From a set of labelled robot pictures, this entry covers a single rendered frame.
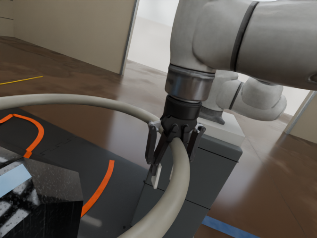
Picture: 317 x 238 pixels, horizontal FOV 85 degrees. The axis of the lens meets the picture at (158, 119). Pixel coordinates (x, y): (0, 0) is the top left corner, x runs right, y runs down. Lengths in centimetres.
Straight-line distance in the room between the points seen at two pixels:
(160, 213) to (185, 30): 26
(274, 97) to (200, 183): 55
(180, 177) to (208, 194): 79
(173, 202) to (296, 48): 24
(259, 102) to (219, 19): 65
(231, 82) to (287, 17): 67
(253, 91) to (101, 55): 504
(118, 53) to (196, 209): 477
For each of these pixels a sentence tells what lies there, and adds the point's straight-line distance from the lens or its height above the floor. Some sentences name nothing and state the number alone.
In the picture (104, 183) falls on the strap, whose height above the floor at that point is 2.
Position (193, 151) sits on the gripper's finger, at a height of 94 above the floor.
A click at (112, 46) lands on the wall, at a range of 544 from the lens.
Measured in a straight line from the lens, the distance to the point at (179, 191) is 27.
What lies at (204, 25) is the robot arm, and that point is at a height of 118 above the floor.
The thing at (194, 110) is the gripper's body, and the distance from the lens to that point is 34.
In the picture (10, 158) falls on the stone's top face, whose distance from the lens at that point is 54.
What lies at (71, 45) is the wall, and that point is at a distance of 612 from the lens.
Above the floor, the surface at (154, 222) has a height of 96.
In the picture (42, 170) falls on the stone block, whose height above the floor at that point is 74.
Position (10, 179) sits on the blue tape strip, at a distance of 52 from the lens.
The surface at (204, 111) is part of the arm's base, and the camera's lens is 95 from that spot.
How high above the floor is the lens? 114
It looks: 23 degrees down
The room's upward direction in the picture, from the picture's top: 18 degrees clockwise
